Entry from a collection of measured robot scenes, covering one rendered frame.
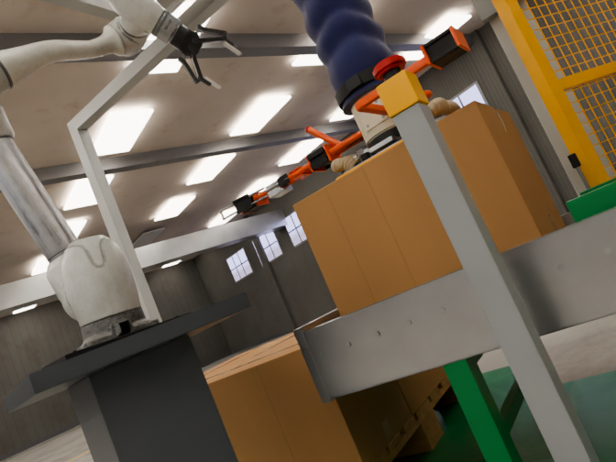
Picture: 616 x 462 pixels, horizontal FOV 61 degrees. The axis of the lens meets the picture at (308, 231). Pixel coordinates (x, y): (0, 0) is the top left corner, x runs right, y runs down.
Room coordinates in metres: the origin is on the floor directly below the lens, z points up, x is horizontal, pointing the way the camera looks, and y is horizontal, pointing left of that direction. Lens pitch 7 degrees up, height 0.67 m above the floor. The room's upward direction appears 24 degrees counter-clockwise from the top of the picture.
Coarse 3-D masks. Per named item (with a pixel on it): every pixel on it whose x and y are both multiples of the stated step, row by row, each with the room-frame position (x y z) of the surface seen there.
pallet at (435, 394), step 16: (448, 384) 2.29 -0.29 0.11; (432, 400) 2.11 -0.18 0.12; (448, 400) 2.41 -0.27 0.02; (416, 416) 1.97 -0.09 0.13; (432, 416) 2.06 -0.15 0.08; (400, 432) 1.88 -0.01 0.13; (416, 432) 1.98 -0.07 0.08; (432, 432) 2.01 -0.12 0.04; (400, 448) 1.79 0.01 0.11; (416, 448) 2.00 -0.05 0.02; (432, 448) 1.97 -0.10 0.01
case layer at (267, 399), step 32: (256, 352) 2.50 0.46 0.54; (288, 352) 1.68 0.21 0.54; (224, 384) 1.81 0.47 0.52; (256, 384) 1.74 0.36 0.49; (288, 384) 1.68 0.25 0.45; (384, 384) 1.86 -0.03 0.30; (416, 384) 2.06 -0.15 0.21; (224, 416) 1.84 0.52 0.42; (256, 416) 1.77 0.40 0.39; (288, 416) 1.70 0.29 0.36; (320, 416) 1.64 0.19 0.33; (352, 416) 1.64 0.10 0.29; (384, 416) 1.79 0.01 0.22; (256, 448) 1.80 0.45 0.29; (288, 448) 1.73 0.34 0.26; (320, 448) 1.67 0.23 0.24; (352, 448) 1.61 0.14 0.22; (384, 448) 1.72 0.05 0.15
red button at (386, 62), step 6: (384, 60) 0.98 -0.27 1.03; (390, 60) 0.97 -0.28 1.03; (396, 60) 0.98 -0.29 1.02; (402, 60) 0.99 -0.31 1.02; (378, 66) 0.99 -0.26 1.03; (384, 66) 0.98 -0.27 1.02; (390, 66) 0.98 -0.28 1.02; (396, 66) 0.99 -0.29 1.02; (402, 66) 1.00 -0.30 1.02; (372, 72) 1.01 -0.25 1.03; (378, 72) 1.00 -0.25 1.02; (384, 72) 0.99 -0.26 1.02; (390, 72) 0.99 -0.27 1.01; (396, 72) 0.99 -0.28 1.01; (378, 78) 1.01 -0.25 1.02; (384, 78) 1.01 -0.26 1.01
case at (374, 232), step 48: (480, 144) 1.24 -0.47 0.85; (336, 192) 1.46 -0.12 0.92; (384, 192) 1.39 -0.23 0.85; (480, 192) 1.27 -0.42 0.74; (528, 192) 1.30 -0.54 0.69; (336, 240) 1.50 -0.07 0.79; (384, 240) 1.42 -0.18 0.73; (432, 240) 1.36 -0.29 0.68; (528, 240) 1.24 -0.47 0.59; (336, 288) 1.53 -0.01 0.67; (384, 288) 1.46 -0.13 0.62
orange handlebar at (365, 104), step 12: (420, 60) 1.21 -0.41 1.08; (372, 96) 1.28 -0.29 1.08; (360, 108) 1.31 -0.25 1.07; (372, 108) 1.37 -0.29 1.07; (384, 108) 1.43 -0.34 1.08; (360, 132) 1.58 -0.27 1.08; (348, 144) 1.62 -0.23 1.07; (300, 168) 1.72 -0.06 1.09; (300, 180) 1.79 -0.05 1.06; (264, 192) 1.81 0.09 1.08
